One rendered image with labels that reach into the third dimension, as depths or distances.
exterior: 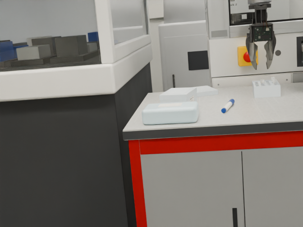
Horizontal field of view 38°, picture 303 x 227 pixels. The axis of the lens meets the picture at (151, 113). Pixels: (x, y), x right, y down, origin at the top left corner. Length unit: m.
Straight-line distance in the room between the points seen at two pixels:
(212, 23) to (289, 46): 0.30
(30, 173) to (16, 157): 0.08
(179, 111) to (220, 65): 0.59
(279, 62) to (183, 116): 0.67
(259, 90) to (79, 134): 0.67
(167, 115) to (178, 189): 0.21
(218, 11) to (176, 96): 0.50
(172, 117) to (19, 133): 0.74
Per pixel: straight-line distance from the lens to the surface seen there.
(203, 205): 1.25
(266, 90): 1.49
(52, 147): 1.71
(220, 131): 1.17
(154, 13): 4.93
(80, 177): 1.72
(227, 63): 1.74
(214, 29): 1.73
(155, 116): 1.19
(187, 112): 1.18
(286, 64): 1.77
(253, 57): 1.50
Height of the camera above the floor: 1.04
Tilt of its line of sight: 12 degrees down
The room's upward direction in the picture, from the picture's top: 5 degrees counter-clockwise
